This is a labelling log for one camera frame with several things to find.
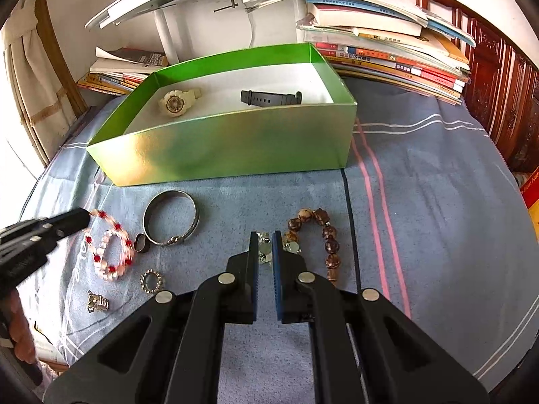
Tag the blue striped bedsheet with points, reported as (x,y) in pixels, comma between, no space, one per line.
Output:
(421,176)

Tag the white wrist watch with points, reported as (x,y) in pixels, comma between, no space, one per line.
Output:
(174,101)

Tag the beige curtain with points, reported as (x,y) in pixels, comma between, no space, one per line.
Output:
(29,71)

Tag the red wooden headboard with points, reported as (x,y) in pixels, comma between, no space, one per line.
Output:
(488,71)

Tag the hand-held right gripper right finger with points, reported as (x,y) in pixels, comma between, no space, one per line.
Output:
(278,269)

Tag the person's left hand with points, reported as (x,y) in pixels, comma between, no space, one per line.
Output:
(19,328)

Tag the silver gold charm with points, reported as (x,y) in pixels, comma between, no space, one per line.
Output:
(97,302)

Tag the red yellow bag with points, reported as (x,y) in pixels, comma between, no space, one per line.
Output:
(531,189)

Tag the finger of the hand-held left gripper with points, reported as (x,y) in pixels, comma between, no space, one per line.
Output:
(63,223)

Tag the green cardboard box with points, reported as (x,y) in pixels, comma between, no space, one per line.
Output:
(231,147)

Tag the black wrist watch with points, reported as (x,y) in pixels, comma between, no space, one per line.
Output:
(269,97)

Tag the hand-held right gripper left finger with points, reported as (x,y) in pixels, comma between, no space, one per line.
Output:
(254,269)

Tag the tall stack of books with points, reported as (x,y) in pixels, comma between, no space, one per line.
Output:
(379,57)

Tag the slanted stack of books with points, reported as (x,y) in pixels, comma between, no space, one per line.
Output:
(122,65)

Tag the silver bangle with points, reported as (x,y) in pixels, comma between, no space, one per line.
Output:
(147,223)

